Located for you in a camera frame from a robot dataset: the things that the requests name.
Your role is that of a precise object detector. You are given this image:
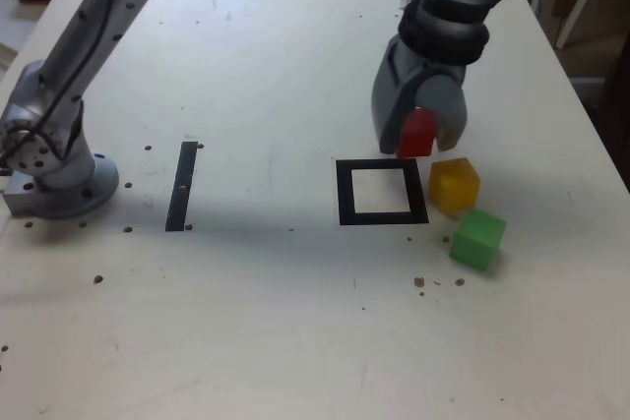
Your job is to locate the black tape square outline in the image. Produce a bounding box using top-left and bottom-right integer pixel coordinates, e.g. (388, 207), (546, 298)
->
(335, 157), (430, 227)

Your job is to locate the yellow cube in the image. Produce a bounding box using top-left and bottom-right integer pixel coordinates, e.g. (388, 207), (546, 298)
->
(427, 156), (481, 214)

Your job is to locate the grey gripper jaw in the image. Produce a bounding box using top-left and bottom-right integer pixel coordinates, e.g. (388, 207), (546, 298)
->
(371, 35), (427, 156)
(416, 72), (469, 152)

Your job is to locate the black tape strip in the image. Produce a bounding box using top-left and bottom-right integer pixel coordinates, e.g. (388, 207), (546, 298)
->
(164, 141), (198, 233)

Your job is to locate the green cube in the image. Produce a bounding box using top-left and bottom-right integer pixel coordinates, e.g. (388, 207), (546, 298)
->
(448, 208), (508, 272)

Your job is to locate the red cube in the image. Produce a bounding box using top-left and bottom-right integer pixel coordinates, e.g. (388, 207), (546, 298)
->
(396, 105), (440, 159)

